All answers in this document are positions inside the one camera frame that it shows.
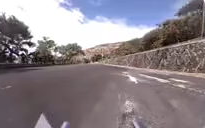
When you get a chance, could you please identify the dry hill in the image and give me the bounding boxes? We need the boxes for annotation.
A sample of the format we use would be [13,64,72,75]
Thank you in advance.
[84,41,125,63]

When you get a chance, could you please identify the grey asphalt road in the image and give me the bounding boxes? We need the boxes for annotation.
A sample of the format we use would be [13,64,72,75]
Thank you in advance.
[0,63,205,128]

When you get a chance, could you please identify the bushes on slope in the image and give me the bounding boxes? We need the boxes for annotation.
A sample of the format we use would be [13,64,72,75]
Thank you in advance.
[115,0,205,57]

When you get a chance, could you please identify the pale kerb strip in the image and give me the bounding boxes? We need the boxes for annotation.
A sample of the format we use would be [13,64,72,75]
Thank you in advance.
[103,63,205,81]

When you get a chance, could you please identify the row of trees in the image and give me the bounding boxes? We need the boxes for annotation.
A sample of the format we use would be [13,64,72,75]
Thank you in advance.
[0,7,92,65]

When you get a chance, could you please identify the pole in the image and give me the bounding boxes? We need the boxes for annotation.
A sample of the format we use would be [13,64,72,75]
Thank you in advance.
[200,1,205,40]

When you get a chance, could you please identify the rough stone wall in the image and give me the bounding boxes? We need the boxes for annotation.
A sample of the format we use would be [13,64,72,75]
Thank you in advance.
[101,37,205,75]

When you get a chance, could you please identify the low dark wall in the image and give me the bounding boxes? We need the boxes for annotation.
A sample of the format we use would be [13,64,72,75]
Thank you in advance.
[0,62,59,71]

